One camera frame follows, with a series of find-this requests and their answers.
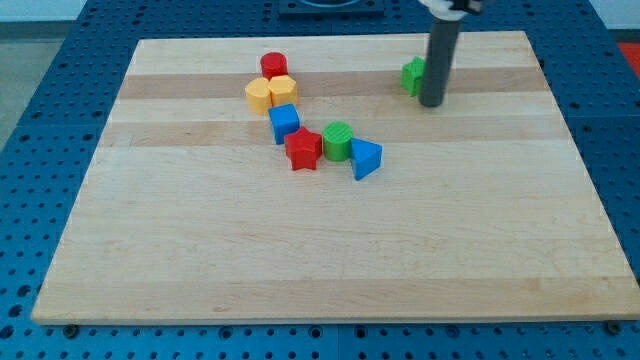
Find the red cylinder block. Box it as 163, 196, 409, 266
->
260, 52, 288, 80

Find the red star block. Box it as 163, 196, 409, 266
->
284, 126, 323, 171

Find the yellow hexagon block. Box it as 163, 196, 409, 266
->
268, 75, 299, 106

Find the wooden board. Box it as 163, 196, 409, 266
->
32, 31, 639, 325

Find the blue cube block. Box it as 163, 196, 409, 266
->
268, 104, 300, 145

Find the green cylinder block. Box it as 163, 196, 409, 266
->
322, 121, 353, 162

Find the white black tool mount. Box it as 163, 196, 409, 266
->
418, 0, 493, 21

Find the blue triangle block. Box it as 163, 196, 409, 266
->
351, 138, 383, 181

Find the green star block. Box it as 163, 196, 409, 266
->
401, 57, 425, 97

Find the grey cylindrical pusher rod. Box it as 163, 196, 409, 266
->
419, 17, 461, 108

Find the yellow half-round block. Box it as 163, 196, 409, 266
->
245, 77, 272, 115

